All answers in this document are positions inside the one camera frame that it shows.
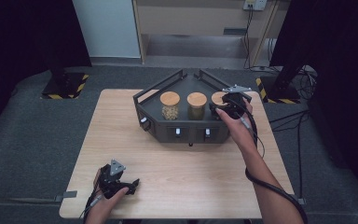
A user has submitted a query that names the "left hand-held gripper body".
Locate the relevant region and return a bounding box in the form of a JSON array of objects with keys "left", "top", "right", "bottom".
[{"left": 98, "top": 159, "right": 129, "bottom": 199}]

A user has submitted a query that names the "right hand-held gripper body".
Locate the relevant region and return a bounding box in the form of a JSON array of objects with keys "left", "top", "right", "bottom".
[{"left": 222, "top": 84, "right": 252, "bottom": 120}]

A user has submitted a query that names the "glass jar of brown grains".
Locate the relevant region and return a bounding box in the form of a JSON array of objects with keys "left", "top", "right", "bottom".
[{"left": 211, "top": 91, "right": 229, "bottom": 109}]

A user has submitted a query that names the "glass jar of green grains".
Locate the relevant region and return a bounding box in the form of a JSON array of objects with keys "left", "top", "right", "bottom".
[{"left": 186, "top": 91, "right": 209, "bottom": 121}]

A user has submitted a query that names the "black metal corner rack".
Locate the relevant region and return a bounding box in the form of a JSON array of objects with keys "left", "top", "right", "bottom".
[{"left": 132, "top": 68, "right": 253, "bottom": 147}]

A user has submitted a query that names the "glass jar of pale nuts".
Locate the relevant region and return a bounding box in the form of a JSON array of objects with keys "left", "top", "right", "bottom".
[{"left": 159, "top": 91, "right": 182, "bottom": 121}]

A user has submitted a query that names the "person's left hand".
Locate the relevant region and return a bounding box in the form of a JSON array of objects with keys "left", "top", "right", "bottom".
[{"left": 86, "top": 167, "right": 130, "bottom": 217}]

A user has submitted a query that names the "person's right hand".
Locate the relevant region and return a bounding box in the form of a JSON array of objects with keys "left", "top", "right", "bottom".
[{"left": 215, "top": 98, "right": 259, "bottom": 153}]

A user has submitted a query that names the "grey tape strip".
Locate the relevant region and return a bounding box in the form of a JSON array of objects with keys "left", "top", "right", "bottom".
[
  {"left": 54, "top": 190, "right": 78, "bottom": 203},
  {"left": 292, "top": 193, "right": 308, "bottom": 206}
]

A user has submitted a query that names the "black curtain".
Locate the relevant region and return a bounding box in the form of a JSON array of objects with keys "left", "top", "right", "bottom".
[
  {"left": 0, "top": 0, "right": 93, "bottom": 143},
  {"left": 269, "top": 0, "right": 358, "bottom": 195}
]

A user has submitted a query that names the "left hand-held gripper cable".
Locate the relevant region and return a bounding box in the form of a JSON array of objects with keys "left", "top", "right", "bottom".
[{"left": 78, "top": 183, "right": 104, "bottom": 224}]

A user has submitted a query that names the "hand-held gripper cable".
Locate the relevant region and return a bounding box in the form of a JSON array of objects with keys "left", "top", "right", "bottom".
[
  {"left": 233, "top": 98, "right": 310, "bottom": 224},
  {"left": 78, "top": 183, "right": 104, "bottom": 224}
]

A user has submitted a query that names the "black base plate, hazard tape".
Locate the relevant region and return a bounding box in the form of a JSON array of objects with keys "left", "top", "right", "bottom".
[
  {"left": 255, "top": 75, "right": 302, "bottom": 105},
  {"left": 40, "top": 72, "right": 90, "bottom": 100}
]

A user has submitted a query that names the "black stand post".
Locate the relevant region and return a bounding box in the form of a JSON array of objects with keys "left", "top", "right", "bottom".
[
  {"left": 273, "top": 57, "right": 309, "bottom": 91},
  {"left": 45, "top": 46, "right": 69, "bottom": 87}
]

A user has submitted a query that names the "black socket cable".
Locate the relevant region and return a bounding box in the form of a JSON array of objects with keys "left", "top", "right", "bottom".
[{"left": 242, "top": 7, "right": 255, "bottom": 70}]

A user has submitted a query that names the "tangle of black cables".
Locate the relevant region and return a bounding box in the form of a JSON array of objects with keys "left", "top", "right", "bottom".
[{"left": 292, "top": 64, "right": 319, "bottom": 101}]

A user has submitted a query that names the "black floor cable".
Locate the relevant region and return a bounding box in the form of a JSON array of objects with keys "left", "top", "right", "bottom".
[{"left": 268, "top": 109, "right": 311, "bottom": 200}]

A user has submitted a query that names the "right hand-held gripper cable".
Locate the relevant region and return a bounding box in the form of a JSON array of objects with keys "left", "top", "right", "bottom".
[{"left": 233, "top": 98, "right": 310, "bottom": 224}]

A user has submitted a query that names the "white wall socket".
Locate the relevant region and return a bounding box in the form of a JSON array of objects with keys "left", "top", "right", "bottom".
[{"left": 242, "top": 0, "right": 268, "bottom": 11}]

